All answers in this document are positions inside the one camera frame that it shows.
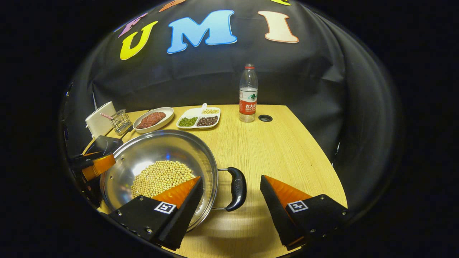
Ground white divided dish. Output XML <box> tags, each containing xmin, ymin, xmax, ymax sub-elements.
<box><xmin>176</xmin><ymin>103</ymin><xmax>221</xmax><ymax>129</ymax></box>

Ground stainless steel pot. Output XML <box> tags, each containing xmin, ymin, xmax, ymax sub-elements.
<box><xmin>100</xmin><ymin>130</ymin><xmax>248</xmax><ymax>233</ymax></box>

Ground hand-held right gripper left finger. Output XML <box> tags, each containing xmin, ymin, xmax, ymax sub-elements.
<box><xmin>108</xmin><ymin>176</ymin><xmax>204</xmax><ymax>251</ymax></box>

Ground clear plastic water bottle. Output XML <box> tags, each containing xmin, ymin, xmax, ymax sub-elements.
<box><xmin>239</xmin><ymin>64</ymin><xmax>259</xmax><ymax>123</ymax></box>

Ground black backdrop cloth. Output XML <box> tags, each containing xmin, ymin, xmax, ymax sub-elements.
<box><xmin>59</xmin><ymin>0</ymin><xmax>404</xmax><ymax>215</ymax></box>

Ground black induction cooktop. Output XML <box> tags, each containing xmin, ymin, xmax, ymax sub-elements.
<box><xmin>88</xmin><ymin>135</ymin><xmax>124</xmax><ymax>156</ymax></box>

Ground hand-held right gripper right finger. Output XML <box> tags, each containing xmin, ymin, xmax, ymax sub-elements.
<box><xmin>260</xmin><ymin>175</ymin><xmax>349</xmax><ymax>251</ymax></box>

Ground wire mesh basket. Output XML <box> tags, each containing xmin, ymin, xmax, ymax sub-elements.
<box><xmin>109</xmin><ymin>109</ymin><xmax>132</xmax><ymax>135</ymax></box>

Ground pile of soybeans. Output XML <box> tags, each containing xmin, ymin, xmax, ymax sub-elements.
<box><xmin>131</xmin><ymin>160</ymin><xmax>196</xmax><ymax>199</ymax></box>

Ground white toaster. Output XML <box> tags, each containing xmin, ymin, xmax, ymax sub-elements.
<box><xmin>85</xmin><ymin>101</ymin><xmax>117</xmax><ymax>138</ymax></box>

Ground round white plate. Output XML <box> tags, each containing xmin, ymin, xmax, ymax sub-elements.
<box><xmin>133</xmin><ymin>107</ymin><xmax>175</xmax><ymax>134</ymax></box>

